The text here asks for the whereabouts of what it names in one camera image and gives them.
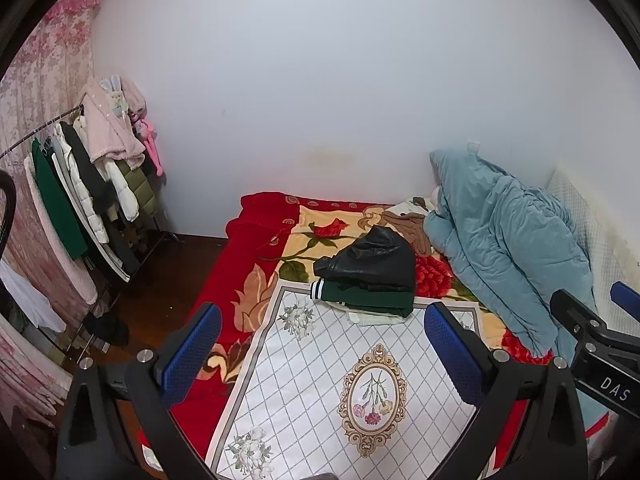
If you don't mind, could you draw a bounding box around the brown garment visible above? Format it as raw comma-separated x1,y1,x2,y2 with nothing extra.
381,210,436,256

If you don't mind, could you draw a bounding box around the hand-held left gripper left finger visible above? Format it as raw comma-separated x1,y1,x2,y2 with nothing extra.
54,302,223,480

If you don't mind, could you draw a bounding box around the pink floral curtain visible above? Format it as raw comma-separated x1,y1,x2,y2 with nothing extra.
0,0,126,431

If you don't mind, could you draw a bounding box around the green hanging coat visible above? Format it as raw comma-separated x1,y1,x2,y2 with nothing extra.
31,137,88,262

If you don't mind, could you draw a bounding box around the pink plush toy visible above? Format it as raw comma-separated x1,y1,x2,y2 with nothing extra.
131,110,165,177

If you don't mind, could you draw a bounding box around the white textured pillow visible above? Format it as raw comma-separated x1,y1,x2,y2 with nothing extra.
545,166,640,301

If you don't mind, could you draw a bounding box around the cream white garment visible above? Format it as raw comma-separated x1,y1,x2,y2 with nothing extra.
347,302,411,327

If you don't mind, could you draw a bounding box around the black leather jacket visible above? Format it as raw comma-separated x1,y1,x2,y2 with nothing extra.
313,225,417,293

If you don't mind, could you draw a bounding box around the black hanging coat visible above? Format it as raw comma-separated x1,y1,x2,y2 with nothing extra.
60,120,143,276

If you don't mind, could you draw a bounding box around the green garment with striped cuff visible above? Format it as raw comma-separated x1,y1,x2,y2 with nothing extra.
310,280,416,318

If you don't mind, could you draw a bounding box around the white puffer vest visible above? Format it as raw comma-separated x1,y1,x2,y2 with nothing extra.
95,157,141,223

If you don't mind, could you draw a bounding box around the white puffer coat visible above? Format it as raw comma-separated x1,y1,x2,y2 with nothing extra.
52,120,111,246

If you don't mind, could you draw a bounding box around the white hanging garment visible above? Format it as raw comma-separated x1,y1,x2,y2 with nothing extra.
0,257,68,333

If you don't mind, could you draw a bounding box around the metal clothes rack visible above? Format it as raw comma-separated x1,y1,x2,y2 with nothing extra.
0,102,183,376

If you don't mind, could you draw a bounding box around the black curved tube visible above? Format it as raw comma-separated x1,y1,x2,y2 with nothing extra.
0,170,18,261

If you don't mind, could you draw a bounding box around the pink fleece jacket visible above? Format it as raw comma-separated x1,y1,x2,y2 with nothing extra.
80,76,148,171

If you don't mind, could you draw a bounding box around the black cloth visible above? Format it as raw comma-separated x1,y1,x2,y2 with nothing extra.
82,310,131,347

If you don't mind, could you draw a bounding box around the white patterned cloth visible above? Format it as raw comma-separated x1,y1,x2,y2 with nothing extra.
390,185,443,218

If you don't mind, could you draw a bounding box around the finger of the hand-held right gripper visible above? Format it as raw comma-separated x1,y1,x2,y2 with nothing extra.
550,288,608,342
610,281,640,322

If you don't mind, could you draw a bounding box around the pale bunny plush toy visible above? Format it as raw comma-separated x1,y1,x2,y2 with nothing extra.
100,75,128,116

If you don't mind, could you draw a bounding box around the teal duvet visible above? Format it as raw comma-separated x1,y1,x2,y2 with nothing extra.
424,149,608,426

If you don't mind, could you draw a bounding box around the white quilted floral mat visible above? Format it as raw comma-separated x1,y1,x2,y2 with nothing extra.
205,282,493,480

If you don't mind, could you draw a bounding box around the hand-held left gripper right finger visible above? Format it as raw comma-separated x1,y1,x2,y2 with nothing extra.
424,302,588,480

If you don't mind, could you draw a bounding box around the olive puffer jacket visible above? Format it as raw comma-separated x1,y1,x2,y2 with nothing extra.
117,162,158,221

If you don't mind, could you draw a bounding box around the pink fluffy robe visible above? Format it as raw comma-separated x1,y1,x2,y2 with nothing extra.
22,160,98,306

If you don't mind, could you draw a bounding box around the red floral blanket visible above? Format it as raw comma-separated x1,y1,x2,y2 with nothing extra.
167,191,613,480

